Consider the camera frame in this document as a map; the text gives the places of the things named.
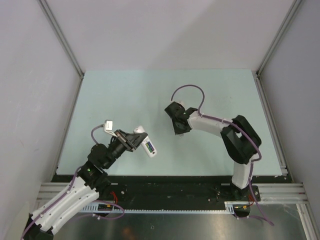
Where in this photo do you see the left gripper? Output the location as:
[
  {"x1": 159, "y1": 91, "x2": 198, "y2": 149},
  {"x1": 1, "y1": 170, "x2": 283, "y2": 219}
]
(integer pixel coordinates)
[{"x1": 104, "y1": 129, "x2": 148, "y2": 169}]

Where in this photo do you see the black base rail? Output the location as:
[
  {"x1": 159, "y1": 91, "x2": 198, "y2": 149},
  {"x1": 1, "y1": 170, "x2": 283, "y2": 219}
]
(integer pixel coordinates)
[{"x1": 99, "y1": 176, "x2": 261, "y2": 212}]

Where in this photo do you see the white remote control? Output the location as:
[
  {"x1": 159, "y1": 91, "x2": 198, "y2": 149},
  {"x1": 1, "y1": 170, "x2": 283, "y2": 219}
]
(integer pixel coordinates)
[{"x1": 133, "y1": 125, "x2": 158, "y2": 158}]

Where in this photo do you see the white cable duct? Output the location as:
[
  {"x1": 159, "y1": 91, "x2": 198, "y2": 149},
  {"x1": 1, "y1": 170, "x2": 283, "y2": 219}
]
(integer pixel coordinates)
[{"x1": 82, "y1": 201, "x2": 253, "y2": 215}]

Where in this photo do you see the left aluminium frame post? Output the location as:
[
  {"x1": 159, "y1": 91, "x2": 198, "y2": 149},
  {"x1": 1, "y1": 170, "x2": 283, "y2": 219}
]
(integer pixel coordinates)
[{"x1": 36, "y1": 0, "x2": 84, "y2": 80}]

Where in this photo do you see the right aluminium frame post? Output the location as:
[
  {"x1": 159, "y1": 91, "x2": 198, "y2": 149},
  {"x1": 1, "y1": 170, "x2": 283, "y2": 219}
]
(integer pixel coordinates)
[{"x1": 255, "y1": 0, "x2": 305, "y2": 77}]

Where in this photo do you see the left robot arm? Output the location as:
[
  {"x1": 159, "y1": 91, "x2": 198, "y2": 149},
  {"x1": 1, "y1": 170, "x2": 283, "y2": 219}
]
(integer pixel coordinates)
[{"x1": 21, "y1": 126, "x2": 149, "y2": 240}]

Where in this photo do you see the aluminium frame post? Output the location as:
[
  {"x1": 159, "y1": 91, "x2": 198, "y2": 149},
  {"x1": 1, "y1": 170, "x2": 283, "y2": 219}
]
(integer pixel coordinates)
[
  {"x1": 36, "y1": 0, "x2": 84, "y2": 80},
  {"x1": 255, "y1": 0, "x2": 305, "y2": 77}
]

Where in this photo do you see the blue battery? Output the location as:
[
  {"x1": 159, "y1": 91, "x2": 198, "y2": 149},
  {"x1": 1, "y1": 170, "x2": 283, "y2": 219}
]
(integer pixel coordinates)
[{"x1": 146, "y1": 141, "x2": 155, "y2": 153}]

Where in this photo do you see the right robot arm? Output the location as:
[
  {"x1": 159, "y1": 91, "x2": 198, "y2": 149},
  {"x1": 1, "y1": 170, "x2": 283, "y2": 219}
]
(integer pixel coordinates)
[{"x1": 164, "y1": 101, "x2": 262, "y2": 201}]

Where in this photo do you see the green battery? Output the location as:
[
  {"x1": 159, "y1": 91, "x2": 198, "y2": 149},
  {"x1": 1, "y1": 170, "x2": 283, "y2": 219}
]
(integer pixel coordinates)
[{"x1": 145, "y1": 141, "x2": 155, "y2": 154}]

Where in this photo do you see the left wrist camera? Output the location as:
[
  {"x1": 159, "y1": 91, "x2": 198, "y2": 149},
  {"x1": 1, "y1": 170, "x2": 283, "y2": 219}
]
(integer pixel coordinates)
[{"x1": 103, "y1": 119, "x2": 113, "y2": 133}]

